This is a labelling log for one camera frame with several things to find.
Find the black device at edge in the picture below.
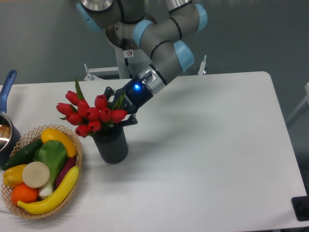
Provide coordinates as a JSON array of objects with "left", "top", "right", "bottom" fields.
[{"left": 291, "top": 196, "right": 309, "bottom": 221}]

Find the woven wicker basket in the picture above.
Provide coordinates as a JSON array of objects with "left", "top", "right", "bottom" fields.
[{"left": 1, "top": 124, "right": 82, "bottom": 219}]

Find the yellow bell pepper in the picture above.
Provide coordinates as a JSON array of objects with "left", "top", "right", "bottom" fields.
[{"left": 2, "top": 164, "right": 27, "bottom": 189}]

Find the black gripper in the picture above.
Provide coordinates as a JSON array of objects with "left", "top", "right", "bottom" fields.
[{"left": 104, "top": 76, "right": 154, "bottom": 127}]

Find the blue handled saucepan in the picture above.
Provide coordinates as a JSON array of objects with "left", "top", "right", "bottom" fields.
[{"left": 0, "top": 70, "right": 21, "bottom": 165}]

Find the white frame at right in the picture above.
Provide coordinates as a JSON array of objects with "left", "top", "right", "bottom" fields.
[{"left": 286, "top": 83, "right": 309, "bottom": 128}]

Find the green bok choy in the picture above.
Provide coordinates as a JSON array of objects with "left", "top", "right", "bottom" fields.
[{"left": 33, "top": 140, "right": 67, "bottom": 199}]

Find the purple sweet potato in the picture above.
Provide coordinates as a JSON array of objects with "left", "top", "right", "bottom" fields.
[{"left": 54, "top": 158, "right": 76, "bottom": 189}]

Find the orange fruit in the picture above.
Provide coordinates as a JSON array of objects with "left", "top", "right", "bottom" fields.
[{"left": 11, "top": 184, "right": 38, "bottom": 206}]

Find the beige round disc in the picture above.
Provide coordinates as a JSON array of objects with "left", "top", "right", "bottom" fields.
[{"left": 22, "top": 161, "right": 50, "bottom": 188}]

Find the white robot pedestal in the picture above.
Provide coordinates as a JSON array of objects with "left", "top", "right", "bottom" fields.
[{"left": 84, "top": 24, "right": 208, "bottom": 82}]

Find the yellow banana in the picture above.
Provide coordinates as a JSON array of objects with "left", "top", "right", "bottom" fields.
[{"left": 17, "top": 166, "right": 79, "bottom": 215}]

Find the red tulip bouquet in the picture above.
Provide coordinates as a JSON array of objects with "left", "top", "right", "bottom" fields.
[{"left": 56, "top": 80, "right": 127, "bottom": 138}]

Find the yellow squash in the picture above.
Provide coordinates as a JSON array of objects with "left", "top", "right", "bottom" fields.
[{"left": 41, "top": 128, "right": 77, "bottom": 158}]

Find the dark green cucumber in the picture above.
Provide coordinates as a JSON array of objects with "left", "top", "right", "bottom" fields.
[{"left": 2, "top": 139, "right": 43, "bottom": 171}]

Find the dark grey ribbed vase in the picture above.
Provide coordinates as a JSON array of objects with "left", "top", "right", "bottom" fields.
[{"left": 93, "top": 126, "right": 128, "bottom": 164}]

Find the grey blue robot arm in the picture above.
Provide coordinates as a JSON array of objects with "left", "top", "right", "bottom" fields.
[{"left": 76, "top": 0, "right": 208, "bottom": 126}]

